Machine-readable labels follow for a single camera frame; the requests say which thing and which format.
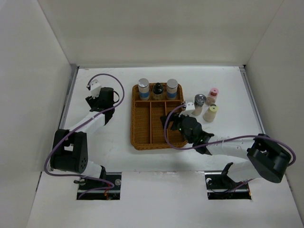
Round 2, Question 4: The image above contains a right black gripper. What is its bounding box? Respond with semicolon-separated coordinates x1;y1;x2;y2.
160;110;193;144

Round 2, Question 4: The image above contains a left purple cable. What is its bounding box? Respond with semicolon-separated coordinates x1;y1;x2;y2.
44;74;125;200

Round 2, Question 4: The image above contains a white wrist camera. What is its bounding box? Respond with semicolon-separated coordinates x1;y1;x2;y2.
180;102;195;116
87;79;101;99

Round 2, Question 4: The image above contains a woven wicker divided tray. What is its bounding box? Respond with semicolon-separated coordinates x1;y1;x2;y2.
131;85;184;150

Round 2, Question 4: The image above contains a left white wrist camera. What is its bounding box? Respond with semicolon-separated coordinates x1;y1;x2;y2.
87;79;101;99

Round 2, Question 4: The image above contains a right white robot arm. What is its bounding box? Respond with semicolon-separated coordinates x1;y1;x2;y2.
160;113;292;188

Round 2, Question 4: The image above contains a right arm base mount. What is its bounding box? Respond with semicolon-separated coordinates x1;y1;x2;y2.
205;162;251;200

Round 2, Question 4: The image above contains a purple cable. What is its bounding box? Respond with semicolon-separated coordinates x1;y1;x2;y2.
163;102;297;190
44;74;125;200

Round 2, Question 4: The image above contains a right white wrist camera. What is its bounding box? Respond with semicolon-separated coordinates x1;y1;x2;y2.
180;102;195;116

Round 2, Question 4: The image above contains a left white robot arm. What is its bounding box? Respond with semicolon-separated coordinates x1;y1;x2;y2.
49;87;116;190

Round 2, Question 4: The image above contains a blue label jar silver lid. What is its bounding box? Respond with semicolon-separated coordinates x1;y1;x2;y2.
138;78;150;101

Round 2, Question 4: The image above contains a pink lid spice bottle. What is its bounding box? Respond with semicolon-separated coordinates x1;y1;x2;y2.
206;88;219;105

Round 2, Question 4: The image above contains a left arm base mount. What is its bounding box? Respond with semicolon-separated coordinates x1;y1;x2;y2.
74;172;122;200

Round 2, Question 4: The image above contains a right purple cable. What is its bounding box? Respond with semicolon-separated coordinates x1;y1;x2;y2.
163;102;297;190

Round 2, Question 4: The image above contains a clear dome lid shaker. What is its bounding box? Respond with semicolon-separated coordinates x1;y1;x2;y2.
192;94;206;116

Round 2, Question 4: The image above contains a black cap dark bottle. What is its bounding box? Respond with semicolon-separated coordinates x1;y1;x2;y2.
152;83;163;101

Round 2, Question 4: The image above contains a yellow lid spice bottle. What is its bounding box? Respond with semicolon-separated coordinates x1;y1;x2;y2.
203;104;219;123

